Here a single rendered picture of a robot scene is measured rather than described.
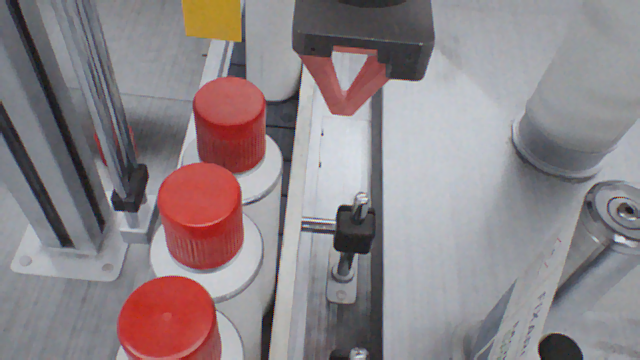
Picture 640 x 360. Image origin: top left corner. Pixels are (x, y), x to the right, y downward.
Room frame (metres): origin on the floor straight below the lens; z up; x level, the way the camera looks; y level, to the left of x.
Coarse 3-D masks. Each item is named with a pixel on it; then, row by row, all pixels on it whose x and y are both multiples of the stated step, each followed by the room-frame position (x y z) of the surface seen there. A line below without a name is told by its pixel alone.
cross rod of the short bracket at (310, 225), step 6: (306, 222) 0.23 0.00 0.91; (312, 222) 0.23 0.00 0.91; (318, 222) 0.23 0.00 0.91; (324, 222) 0.23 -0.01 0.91; (330, 222) 0.23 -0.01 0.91; (306, 228) 0.23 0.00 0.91; (312, 228) 0.23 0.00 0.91; (318, 228) 0.23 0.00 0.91; (324, 228) 0.23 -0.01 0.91; (330, 228) 0.23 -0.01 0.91; (330, 234) 0.23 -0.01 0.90
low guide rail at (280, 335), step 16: (304, 80) 0.38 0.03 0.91; (304, 96) 0.36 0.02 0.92; (304, 112) 0.34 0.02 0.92; (304, 128) 0.32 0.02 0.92; (304, 144) 0.30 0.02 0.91; (304, 160) 0.29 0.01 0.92; (304, 176) 0.27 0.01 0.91; (288, 192) 0.25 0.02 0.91; (288, 208) 0.24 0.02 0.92; (288, 224) 0.22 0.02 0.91; (288, 240) 0.21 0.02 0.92; (288, 256) 0.20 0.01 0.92; (288, 272) 0.19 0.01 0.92; (288, 288) 0.17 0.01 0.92; (288, 304) 0.16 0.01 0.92; (288, 320) 0.15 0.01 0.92; (272, 336) 0.14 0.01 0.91; (288, 336) 0.14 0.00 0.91; (272, 352) 0.13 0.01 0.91
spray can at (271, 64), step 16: (256, 0) 0.38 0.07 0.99; (272, 0) 0.38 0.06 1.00; (288, 0) 0.38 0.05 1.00; (256, 16) 0.38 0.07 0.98; (272, 16) 0.38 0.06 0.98; (288, 16) 0.38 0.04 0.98; (256, 32) 0.38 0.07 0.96; (272, 32) 0.38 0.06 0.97; (288, 32) 0.38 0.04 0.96; (256, 48) 0.38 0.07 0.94; (272, 48) 0.38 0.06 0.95; (288, 48) 0.38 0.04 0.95; (256, 64) 0.38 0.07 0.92; (272, 64) 0.38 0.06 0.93; (288, 64) 0.38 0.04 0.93; (256, 80) 0.38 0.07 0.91; (272, 80) 0.38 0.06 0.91; (288, 80) 0.38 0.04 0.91; (272, 96) 0.38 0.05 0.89; (288, 96) 0.38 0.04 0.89
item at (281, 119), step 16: (240, 48) 0.45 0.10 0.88; (240, 64) 0.43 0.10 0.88; (272, 112) 0.37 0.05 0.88; (288, 112) 0.37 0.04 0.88; (272, 128) 0.35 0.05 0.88; (288, 128) 0.35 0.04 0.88; (288, 144) 0.33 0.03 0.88; (288, 160) 0.31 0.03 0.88; (288, 176) 0.30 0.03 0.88; (272, 320) 0.16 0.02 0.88
